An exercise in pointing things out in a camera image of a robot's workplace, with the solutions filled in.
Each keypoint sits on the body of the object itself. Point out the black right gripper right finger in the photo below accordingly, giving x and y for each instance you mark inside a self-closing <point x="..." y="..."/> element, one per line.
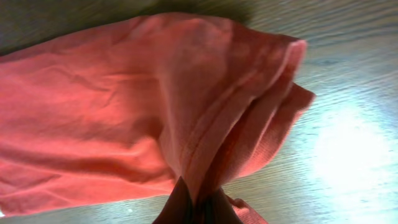
<point x="218" y="210"/>

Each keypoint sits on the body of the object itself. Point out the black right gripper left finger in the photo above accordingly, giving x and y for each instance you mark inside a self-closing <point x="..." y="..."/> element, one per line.
<point x="178" y="209"/>

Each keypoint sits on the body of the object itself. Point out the red orange t-shirt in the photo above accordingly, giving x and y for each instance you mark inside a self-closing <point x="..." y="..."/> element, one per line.
<point x="123" y="111"/>

